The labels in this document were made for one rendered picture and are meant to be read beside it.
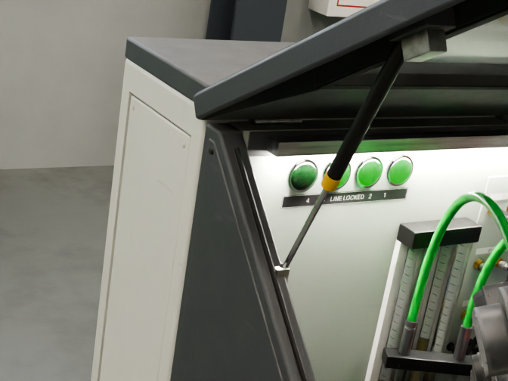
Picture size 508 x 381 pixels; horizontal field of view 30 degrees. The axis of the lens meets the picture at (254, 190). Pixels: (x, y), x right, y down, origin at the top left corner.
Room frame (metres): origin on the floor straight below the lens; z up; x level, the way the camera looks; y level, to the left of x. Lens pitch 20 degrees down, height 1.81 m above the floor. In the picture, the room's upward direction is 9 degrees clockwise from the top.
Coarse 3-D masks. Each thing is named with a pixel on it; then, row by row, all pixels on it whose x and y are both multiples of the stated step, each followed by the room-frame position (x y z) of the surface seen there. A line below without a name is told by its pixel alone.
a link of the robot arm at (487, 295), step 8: (488, 288) 0.91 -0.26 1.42; (496, 288) 0.90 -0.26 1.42; (472, 296) 0.93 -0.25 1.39; (480, 296) 0.92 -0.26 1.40; (488, 296) 0.90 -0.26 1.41; (496, 296) 0.90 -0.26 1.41; (480, 304) 0.92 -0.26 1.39; (488, 304) 0.89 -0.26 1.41; (472, 360) 0.81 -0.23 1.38; (480, 360) 0.81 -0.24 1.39; (472, 368) 0.84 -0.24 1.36; (480, 368) 0.81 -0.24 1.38; (480, 376) 0.80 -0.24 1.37
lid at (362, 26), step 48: (384, 0) 0.94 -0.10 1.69; (432, 0) 0.88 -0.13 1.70; (480, 0) 0.93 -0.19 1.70; (288, 48) 1.06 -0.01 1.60; (336, 48) 0.99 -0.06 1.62; (384, 48) 1.03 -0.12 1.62; (432, 48) 0.92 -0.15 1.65; (480, 48) 1.12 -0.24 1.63; (240, 96) 1.13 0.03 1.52; (288, 96) 1.15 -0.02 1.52; (336, 96) 1.19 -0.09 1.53; (432, 96) 1.28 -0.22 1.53; (480, 96) 1.33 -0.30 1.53
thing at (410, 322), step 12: (468, 192) 1.23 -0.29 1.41; (480, 192) 1.21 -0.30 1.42; (456, 204) 1.26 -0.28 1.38; (492, 204) 1.15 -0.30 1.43; (444, 216) 1.29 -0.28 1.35; (492, 216) 1.14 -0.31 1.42; (504, 216) 1.13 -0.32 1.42; (444, 228) 1.29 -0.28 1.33; (504, 228) 1.10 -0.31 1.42; (432, 240) 1.31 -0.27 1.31; (504, 240) 1.09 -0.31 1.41; (432, 252) 1.31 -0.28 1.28; (420, 276) 1.32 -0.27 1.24; (420, 288) 1.32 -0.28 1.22; (420, 300) 1.33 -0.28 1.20; (408, 324) 1.33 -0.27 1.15
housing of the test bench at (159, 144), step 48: (144, 48) 1.41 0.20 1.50; (192, 48) 1.46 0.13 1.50; (240, 48) 1.52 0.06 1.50; (144, 96) 1.40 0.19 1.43; (192, 96) 1.27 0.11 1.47; (144, 144) 1.38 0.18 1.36; (192, 144) 1.26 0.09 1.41; (144, 192) 1.37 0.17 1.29; (192, 192) 1.25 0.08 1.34; (144, 240) 1.35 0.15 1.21; (144, 288) 1.33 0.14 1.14; (96, 336) 1.46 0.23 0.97; (144, 336) 1.32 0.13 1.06
